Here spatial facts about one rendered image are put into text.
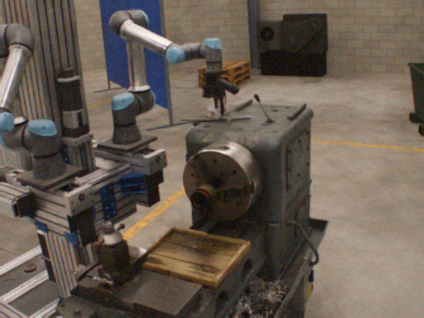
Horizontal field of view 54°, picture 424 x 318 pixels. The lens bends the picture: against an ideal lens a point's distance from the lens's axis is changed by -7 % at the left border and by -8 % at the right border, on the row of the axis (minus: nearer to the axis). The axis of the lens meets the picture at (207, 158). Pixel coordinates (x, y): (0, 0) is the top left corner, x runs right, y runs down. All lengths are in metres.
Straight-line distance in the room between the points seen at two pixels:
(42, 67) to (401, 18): 10.20
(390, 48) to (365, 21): 0.92
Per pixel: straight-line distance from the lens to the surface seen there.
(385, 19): 11.56
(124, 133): 2.20
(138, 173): 2.19
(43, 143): 1.88
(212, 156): 1.77
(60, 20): 2.13
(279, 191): 1.90
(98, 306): 1.49
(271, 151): 1.83
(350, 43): 11.69
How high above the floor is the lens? 1.80
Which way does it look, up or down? 20 degrees down
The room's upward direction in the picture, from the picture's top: 4 degrees counter-clockwise
